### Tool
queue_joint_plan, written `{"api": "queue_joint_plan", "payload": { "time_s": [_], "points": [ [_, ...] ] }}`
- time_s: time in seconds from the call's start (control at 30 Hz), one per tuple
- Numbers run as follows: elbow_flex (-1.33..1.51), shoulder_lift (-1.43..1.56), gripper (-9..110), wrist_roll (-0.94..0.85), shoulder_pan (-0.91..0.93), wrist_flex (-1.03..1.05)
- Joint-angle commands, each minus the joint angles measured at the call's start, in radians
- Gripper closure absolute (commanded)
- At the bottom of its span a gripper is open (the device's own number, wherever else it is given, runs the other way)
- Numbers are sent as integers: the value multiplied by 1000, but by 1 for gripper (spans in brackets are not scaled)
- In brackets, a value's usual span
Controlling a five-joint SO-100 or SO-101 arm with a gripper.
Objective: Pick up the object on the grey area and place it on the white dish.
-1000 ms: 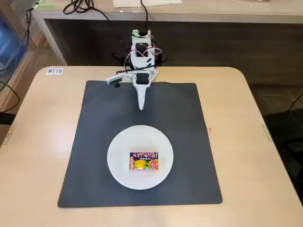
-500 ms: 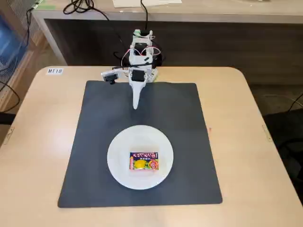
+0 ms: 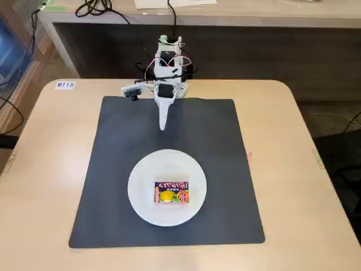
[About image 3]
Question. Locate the blue plastic container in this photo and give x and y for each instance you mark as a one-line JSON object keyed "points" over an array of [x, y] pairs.
{"points": [[12, 53]]}

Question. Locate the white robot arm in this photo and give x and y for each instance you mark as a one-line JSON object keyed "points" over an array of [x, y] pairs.
{"points": [[169, 63]]}

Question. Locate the white paper sheet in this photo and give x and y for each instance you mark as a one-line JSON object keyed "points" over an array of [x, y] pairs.
{"points": [[175, 3]]}

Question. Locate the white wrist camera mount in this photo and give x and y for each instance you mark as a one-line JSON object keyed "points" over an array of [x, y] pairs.
{"points": [[132, 91]]}

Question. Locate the white round plate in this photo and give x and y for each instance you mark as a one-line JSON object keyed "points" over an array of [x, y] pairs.
{"points": [[166, 217]]}

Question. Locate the white MT18 label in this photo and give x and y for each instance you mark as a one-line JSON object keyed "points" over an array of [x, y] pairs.
{"points": [[65, 85]]}

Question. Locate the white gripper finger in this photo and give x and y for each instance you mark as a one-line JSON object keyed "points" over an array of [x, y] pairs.
{"points": [[163, 115]]}

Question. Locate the table edge sticker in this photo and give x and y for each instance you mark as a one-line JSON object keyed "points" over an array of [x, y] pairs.
{"points": [[318, 158], [10, 161]]}

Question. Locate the dark grey mat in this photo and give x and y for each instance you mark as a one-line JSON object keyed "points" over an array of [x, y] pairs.
{"points": [[225, 169]]}

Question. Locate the black table clamp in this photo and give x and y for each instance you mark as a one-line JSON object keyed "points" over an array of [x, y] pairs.
{"points": [[190, 71]]}

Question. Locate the colourful candy box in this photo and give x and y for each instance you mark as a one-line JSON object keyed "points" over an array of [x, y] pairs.
{"points": [[171, 193]]}

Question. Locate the grey beige desk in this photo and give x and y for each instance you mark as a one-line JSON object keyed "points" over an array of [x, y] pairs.
{"points": [[253, 17]]}

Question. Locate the green tape strip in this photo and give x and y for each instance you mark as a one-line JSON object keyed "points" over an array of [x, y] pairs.
{"points": [[55, 8]]}

